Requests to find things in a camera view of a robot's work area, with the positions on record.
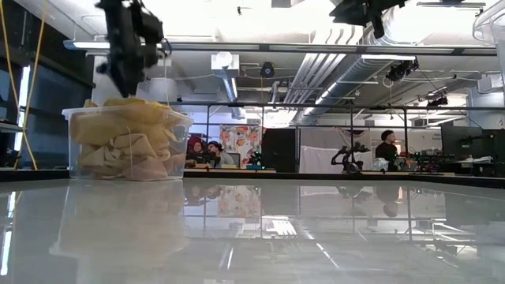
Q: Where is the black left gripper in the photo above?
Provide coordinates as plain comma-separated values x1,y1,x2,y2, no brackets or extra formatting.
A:
95,0,165,99

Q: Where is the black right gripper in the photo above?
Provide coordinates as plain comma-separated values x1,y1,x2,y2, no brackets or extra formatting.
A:
329,0,408,39

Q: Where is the mustard yellow towel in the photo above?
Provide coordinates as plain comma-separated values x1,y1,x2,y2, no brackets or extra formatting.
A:
83,97,183,129
70,113,133,147

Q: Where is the peach checked towel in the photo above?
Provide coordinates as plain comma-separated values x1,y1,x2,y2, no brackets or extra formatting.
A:
77,133,177,171

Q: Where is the terracotta pink towel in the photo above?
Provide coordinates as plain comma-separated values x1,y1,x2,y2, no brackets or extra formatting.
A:
121,152,187,181

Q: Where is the long ceiling light fixture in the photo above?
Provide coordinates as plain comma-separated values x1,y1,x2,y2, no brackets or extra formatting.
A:
62,39,499,57

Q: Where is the clear plastic bin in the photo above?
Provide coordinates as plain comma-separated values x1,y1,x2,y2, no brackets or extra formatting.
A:
61,103,194,182

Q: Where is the person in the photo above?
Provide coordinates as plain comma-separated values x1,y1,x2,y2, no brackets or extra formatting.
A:
185,135,208,165
374,129,400,172
207,140,236,166

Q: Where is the white ceiling box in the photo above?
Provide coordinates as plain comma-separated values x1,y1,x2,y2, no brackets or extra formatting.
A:
210,50,241,80

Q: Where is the floral poster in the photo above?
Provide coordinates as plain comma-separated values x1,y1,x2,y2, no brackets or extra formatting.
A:
219,125,264,169

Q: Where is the dark background monitor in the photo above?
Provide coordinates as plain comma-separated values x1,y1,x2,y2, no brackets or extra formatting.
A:
440,125,505,159

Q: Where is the white cloth screen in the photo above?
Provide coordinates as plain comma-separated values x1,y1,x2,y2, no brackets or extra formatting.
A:
298,145,353,175

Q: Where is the black cabinet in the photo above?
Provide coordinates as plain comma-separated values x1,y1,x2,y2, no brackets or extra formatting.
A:
260,127,298,174

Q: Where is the black ceiling camera rig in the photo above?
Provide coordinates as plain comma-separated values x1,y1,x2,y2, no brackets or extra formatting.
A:
385,58,420,83

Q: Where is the ribbed silver air duct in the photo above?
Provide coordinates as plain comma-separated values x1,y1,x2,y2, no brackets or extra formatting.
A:
294,7,420,125

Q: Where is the black metal rack frame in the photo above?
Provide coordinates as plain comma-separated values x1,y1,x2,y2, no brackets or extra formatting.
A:
168,101,505,175

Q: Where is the yellow cable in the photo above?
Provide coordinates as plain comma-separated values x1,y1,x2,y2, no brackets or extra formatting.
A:
0,0,49,171

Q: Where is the black ceiling camera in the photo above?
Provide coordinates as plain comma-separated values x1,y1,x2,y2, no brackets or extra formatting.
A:
260,61,276,79

